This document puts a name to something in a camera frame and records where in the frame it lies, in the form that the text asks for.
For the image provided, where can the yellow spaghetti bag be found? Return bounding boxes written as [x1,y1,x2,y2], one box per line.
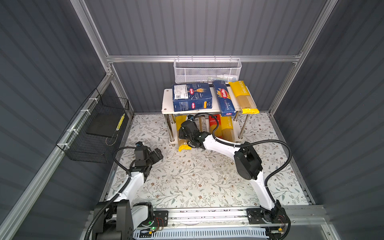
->
[176,115,192,152]

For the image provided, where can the red spaghetti bag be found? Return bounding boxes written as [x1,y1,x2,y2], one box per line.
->
[209,115,222,138]

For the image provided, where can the dark blue Barilla box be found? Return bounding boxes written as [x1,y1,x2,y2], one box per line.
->
[172,83,213,112]

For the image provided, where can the yellow Pasta Time bag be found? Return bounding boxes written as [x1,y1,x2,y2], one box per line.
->
[221,117,235,142]
[229,81,260,115]

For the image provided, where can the blue Barilla spaghetti box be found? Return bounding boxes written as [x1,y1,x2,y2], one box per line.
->
[213,80,236,117]

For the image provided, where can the clear blue spaghetti bag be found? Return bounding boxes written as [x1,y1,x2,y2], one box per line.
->
[195,114,210,132]

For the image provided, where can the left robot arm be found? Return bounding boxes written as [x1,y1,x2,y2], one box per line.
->
[84,142,164,240]

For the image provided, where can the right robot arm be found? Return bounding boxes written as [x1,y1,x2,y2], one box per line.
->
[179,120,292,223]

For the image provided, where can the white two-tier shelf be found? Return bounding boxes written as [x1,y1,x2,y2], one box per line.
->
[162,86,248,147]

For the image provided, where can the floral table mat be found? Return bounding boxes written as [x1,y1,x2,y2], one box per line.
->
[123,113,309,208]

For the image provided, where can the items in white basket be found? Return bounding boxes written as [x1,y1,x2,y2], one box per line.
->
[191,75,239,83]

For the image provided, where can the black wire basket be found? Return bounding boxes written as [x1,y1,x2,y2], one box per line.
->
[57,91,130,164]

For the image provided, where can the white wire mesh basket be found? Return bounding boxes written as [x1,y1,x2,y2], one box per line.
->
[173,57,242,84]

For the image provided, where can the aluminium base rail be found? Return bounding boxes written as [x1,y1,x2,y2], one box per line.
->
[86,206,331,232]

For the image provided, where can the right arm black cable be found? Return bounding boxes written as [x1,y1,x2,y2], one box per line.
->
[193,112,293,208]

